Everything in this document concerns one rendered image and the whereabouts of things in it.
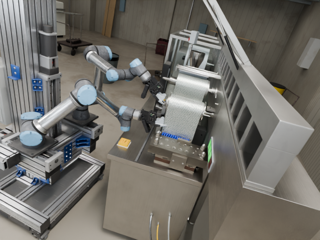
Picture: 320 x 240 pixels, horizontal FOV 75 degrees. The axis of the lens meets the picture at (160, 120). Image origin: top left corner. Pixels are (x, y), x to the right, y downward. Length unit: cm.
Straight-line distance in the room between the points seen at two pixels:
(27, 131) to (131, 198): 83
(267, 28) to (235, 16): 135
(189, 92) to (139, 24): 962
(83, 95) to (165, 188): 82
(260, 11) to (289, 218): 955
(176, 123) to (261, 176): 93
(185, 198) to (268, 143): 104
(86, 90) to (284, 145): 106
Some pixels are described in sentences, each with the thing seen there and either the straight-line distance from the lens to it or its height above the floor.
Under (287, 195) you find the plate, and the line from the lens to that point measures 73.
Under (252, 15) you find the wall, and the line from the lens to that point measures 1003.
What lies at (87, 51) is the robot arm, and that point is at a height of 144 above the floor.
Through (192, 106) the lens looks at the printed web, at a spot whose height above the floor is 129.
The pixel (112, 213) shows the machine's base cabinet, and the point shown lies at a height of 33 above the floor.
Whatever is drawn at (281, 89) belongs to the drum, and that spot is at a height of 62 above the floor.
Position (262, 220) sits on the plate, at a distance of 75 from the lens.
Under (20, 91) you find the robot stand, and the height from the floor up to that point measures 109.
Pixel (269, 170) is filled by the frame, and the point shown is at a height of 151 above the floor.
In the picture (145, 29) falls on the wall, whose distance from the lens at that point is 1099.
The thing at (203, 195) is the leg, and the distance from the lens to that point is 206.
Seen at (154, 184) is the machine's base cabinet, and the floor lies 76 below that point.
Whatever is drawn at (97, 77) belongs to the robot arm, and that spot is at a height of 120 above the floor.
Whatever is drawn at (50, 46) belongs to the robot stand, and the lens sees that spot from 162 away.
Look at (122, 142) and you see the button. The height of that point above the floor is 92.
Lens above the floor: 183
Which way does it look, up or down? 28 degrees down
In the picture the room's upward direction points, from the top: 13 degrees clockwise
